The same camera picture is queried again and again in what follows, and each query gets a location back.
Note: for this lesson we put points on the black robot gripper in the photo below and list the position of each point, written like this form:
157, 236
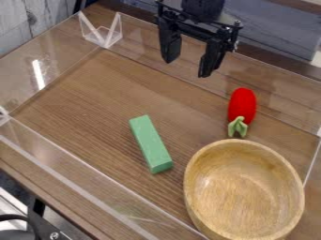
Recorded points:
203, 20

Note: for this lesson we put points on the green rectangular block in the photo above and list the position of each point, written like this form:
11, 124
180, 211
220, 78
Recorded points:
152, 146

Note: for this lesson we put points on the brown wooden bowl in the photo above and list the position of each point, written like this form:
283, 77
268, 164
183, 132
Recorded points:
244, 193

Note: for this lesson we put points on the red plush strawberry toy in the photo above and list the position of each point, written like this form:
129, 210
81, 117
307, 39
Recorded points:
243, 109

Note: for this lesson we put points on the clear acrylic corner bracket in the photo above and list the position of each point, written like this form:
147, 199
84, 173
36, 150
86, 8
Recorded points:
102, 36

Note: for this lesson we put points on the clear acrylic enclosure wall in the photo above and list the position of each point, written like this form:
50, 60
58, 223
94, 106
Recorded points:
69, 96

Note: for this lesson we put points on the black table leg bracket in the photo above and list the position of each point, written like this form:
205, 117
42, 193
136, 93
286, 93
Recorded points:
46, 230

